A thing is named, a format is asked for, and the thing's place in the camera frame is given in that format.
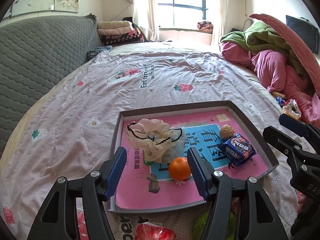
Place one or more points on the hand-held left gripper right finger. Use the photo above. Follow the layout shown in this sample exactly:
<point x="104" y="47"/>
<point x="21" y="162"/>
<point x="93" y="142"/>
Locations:
<point x="197" y="175"/>

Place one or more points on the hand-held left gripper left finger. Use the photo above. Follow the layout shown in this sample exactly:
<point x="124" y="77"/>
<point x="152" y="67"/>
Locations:
<point x="116" y="172"/>

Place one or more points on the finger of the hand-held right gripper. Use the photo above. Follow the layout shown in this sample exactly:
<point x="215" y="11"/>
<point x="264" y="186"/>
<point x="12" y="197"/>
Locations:
<point x="291" y="121"/>
<point x="275" y="136"/>

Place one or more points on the orange tangerine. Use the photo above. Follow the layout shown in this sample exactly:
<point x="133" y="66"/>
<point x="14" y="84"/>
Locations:
<point x="178" y="168"/>

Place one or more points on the grey shallow cardboard box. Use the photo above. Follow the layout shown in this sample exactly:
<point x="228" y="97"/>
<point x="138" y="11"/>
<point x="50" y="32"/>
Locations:
<point x="247" y="127"/>

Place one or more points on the blue cookie packet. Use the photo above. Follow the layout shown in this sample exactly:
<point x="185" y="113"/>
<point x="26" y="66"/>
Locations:
<point x="237" y="150"/>

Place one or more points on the small round pastry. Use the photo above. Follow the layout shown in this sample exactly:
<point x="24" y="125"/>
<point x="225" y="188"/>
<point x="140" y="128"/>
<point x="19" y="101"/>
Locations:
<point x="226" y="131"/>

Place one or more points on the cream dotted sheer cloth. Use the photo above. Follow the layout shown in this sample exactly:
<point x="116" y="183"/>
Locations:
<point x="150" y="135"/>

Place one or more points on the egg-shaped toy packet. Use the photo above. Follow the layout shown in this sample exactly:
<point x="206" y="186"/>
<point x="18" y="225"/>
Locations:
<point x="155" y="233"/>

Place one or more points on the person's right hand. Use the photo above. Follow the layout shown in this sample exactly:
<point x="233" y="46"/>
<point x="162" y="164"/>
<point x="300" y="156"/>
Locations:
<point x="303" y="202"/>

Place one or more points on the small snack packets by blankets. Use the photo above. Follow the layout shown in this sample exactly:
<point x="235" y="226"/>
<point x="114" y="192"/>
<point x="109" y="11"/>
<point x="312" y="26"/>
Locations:
<point x="293" y="106"/>

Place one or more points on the small blue snack packet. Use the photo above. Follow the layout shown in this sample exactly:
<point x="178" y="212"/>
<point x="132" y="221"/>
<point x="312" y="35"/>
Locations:
<point x="280" y="101"/>

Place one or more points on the tan biscuit packet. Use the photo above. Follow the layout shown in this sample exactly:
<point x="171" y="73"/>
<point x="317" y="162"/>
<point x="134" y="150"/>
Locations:
<point x="278" y="94"/>

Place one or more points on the magenta fleece blanket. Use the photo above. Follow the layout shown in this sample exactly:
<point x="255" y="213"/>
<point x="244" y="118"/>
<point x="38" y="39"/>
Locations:
<point x="272" y="67"/>

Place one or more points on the salmon quilted blanket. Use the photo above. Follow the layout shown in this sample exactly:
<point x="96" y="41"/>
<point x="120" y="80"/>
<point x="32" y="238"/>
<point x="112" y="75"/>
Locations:
<point x="295" y="37"/>

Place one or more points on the green quilt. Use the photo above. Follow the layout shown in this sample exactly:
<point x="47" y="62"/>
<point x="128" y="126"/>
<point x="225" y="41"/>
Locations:
<point x="262" y="35"/>

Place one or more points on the dark knitted pillow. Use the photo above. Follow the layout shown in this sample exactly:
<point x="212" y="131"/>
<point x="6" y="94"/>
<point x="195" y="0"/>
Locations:
<point x="98" y="52"/>

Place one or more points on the orange patterned folded blanket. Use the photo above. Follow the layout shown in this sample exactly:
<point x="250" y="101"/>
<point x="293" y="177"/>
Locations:
<point x="205" y="26"/>

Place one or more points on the cream curtain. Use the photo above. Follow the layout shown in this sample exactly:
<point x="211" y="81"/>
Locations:
<point x="146" y="7"/>
<point x="220" y="10"/>

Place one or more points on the dark patterned folded blanket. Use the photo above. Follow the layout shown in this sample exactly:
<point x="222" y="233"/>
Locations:
<point x="122" y="40"/>

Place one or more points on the grey quilted headboard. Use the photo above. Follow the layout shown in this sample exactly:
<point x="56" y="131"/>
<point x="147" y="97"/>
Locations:
<point x="37" y="62"/>

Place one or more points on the pink folded blanket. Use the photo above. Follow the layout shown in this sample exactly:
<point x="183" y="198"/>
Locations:
<point x="115" y="31"/>

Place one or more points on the cream folded blanket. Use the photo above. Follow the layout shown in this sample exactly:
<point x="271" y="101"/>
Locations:
<point x="113" y="24"/>

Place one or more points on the dark clothing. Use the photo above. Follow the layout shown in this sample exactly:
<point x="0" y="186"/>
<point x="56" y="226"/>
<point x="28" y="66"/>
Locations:
<point x="127" y="19"/>

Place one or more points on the black wall television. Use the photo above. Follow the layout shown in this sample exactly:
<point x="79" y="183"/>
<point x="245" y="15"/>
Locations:
<point x="301" y="32"/>

